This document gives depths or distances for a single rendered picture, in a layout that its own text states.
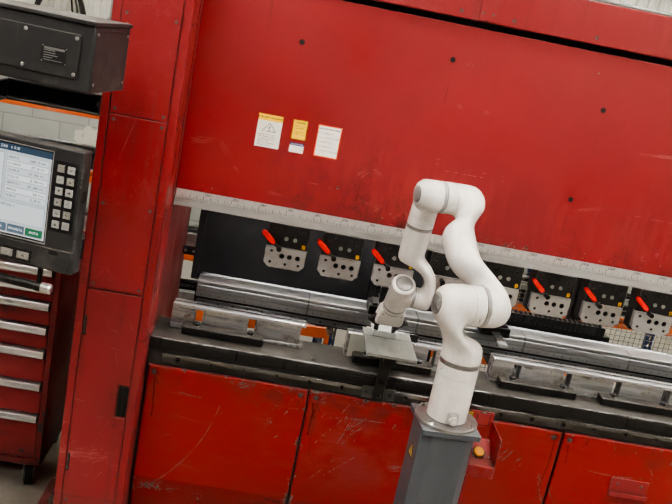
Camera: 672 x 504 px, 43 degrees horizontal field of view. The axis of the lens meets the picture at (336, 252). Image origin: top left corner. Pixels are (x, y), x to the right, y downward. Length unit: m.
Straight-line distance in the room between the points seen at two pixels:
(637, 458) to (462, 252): 1.32
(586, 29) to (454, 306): 1.17
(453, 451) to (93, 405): 1.31
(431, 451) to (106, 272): 1.24
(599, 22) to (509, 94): 0.38
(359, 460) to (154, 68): 1.60
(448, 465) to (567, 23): 1.53
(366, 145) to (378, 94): 0.18
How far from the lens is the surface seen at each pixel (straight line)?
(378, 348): 3.05
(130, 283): 3.00
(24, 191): 2.55
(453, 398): 2.54
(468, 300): 2.43
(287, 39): 3.01
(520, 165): 3.14
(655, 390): 3.57
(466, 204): 2.67
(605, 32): 3.15
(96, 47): 2.45
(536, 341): 3.64
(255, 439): 3.28
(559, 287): 3.28
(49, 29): 2.49
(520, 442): 3.37
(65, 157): 2.47
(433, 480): 2.63
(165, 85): 2.84
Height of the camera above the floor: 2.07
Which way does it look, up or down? 15 degrees down
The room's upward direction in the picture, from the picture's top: 11 degrees clockwise
